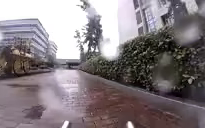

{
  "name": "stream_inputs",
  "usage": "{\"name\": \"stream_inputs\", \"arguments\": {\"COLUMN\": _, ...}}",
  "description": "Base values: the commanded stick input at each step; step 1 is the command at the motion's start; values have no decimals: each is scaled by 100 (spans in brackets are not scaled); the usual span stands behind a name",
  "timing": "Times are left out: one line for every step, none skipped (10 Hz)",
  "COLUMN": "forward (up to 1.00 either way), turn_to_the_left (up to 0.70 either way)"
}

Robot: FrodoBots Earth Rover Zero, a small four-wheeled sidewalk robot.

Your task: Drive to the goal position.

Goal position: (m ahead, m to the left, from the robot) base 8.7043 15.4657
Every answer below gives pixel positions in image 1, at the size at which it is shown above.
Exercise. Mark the low building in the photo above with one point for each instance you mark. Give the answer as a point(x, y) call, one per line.
point(68, 62)

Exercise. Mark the bare tree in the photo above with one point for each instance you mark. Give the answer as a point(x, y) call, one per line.
point(18, 58)

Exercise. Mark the red brick path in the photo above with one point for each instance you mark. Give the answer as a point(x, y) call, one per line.
point(100, 106)

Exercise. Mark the long pale striped building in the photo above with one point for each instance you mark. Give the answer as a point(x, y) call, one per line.
point(26, 35)

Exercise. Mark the grey building with windows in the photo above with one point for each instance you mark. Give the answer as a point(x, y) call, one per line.
point(146, 16)

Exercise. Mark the grey kerb strip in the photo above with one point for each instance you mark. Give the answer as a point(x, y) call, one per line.
point(146, 92)

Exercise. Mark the green hedge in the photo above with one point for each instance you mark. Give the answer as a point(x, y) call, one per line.
point(146, 60)

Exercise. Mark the robot's own part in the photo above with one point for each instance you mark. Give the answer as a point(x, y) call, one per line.
point(130, 124)
point(65, 124)

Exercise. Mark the tall slim tree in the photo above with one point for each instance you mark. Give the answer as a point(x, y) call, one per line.
point(93, 33)

